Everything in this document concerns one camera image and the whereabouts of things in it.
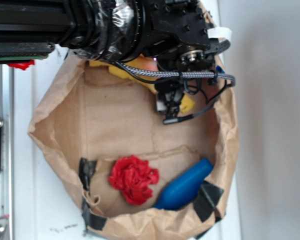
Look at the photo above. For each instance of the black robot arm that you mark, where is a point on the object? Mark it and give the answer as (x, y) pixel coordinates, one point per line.
(104, 30)

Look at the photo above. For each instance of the blue plastic bottle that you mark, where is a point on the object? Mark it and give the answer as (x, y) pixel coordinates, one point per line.
(185, 187)

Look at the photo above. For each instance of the red plastic piece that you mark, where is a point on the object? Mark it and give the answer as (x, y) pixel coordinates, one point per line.
(22, 65)

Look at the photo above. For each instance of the red crumpled paper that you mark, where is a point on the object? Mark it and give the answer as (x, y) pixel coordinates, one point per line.
(132, 176)

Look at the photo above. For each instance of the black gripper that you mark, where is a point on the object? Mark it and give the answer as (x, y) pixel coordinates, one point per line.
(179, 36)

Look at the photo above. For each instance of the brown paper bag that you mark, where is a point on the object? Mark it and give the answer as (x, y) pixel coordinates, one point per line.
(89, 118)

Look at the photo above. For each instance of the aluminium extrusion rail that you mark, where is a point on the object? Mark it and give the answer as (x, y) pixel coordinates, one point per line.
(6, 151)

